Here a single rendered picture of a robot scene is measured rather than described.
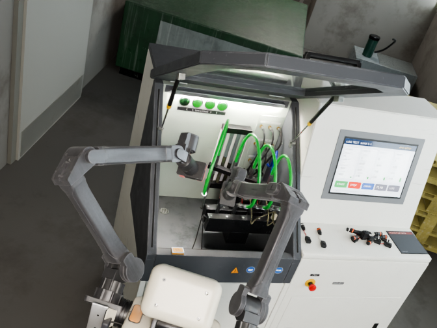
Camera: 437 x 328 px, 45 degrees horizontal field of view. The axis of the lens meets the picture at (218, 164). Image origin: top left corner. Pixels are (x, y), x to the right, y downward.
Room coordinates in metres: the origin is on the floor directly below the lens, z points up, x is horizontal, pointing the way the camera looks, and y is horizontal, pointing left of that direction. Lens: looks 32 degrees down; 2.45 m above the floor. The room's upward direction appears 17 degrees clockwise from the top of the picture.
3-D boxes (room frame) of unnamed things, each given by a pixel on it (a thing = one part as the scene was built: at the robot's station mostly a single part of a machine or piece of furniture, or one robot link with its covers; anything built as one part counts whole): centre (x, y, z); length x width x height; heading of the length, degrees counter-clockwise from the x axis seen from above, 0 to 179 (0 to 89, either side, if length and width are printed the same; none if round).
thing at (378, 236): (2.07, -0.80, 1.01); 0.23 x 0.11 x 0.06; 112
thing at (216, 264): (1.71, -0.15, 0.87); 0.62 x 0.04 x 0.16; 112
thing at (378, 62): (6.89, -1.71, 0.40); 0.84 x 0.66 x 0.80; 89
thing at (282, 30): (5.94, 0.42, 0.40); 2.00 x 1.85 x 0.79; 179
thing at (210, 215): (1.97, -0.17, 0.91); 0.34 x 0.10 x 0.15; 112
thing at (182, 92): (2.17, 0.04, 1.43); 0.54 x 0.03 x 0.02; 112
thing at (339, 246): (2.05, -0.76, 0.96); 0.70 x 0.22 x 0.03; 112
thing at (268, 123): (2.26, -0.19, 1.20); 0.13 x 0.03 x 0.31; 112
